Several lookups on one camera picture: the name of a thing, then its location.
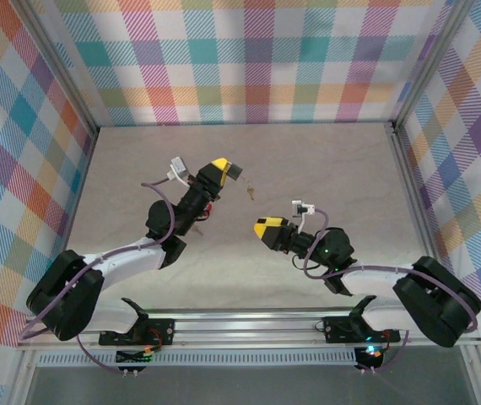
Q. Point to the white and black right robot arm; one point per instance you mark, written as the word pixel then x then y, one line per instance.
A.
pixel 375 280

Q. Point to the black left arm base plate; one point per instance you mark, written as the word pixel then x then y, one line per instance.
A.
pixel 162 331

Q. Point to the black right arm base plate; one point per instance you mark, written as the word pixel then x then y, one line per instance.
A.
pixel 337 329

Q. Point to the small black padlock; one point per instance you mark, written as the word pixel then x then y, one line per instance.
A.
pixel 234 171

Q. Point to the long aluminium base rail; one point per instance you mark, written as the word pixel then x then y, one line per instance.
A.
pixel 244 327

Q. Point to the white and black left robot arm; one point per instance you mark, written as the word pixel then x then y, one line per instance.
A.
pixel 131 257

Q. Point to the aluminium frame post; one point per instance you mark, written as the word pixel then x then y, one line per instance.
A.
pixel 430 63
pixel 59 71

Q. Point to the red padlock with white label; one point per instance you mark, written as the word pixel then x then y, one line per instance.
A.
pixel 210 207

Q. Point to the aluminium side rail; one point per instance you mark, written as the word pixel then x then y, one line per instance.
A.
pixel 409 185

